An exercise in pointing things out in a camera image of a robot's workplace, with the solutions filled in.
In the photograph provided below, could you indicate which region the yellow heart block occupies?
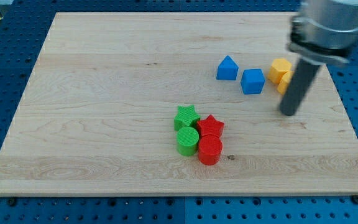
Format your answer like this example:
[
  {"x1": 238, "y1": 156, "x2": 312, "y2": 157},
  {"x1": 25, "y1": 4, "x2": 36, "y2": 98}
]
[{"x1": 277, "y1": 71, "x2": 293, "y2": 95}]

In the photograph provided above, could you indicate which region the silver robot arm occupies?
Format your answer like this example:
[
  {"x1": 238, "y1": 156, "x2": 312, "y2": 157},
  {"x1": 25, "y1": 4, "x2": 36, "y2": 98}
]
[{"x1": 287, "y1": 0, "x2": 358, "y2": 67}]

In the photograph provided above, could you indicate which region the blue cube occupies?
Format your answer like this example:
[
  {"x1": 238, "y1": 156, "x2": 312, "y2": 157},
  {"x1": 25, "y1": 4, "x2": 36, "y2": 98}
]
[{"x1": 241, "y1": 68, "x2": 265, "y2": 95}]

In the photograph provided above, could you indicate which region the green star block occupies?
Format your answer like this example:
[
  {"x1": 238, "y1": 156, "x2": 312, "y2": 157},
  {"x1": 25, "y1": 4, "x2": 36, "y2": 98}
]
[{"x1": 174, "y1": 105, "x2": 201, "y2": 131}]

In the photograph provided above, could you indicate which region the green cylinder block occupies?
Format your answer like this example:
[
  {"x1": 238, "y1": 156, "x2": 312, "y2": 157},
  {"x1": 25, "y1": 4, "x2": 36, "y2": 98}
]
[{"x1": 177, "y1": 127, "x2": 200, "y2": 156}]

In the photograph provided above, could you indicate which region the red star block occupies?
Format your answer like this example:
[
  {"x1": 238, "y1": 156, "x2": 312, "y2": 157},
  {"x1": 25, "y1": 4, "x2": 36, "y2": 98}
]
[{"x1": 196, "y1": 114, "x2": 225, "y2": 138}]

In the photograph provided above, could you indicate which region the red cylinder block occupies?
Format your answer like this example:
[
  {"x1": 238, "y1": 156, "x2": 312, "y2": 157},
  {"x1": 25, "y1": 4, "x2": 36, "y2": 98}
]
[{"x1": 198, "y1": 135, "x2": 223, "y2": 166}]

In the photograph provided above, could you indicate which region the light wooden board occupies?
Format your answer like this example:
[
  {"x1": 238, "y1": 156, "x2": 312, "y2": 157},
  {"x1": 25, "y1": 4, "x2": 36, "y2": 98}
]
[{"x1": 0, "y1": 12, "x2": 358, "y2": 197}]

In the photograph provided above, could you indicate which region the blue triangular block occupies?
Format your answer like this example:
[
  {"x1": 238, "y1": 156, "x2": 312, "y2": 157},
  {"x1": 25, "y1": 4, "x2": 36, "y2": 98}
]
[{"x1": 216, "y1": 55, "x2": 239, "y2": 81}]

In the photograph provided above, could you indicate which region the yellow hexagon block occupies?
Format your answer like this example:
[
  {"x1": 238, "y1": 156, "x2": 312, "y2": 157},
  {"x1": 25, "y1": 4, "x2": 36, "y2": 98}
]
[{"x1": 267, "y1": 58, "x2": 292, "y2": 84}]

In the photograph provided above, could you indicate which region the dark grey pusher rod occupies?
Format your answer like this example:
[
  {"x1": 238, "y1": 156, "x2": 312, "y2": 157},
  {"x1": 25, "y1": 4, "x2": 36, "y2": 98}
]
[{"x1": 278, "y1": 58, "x2": 321, "y2": 116}]

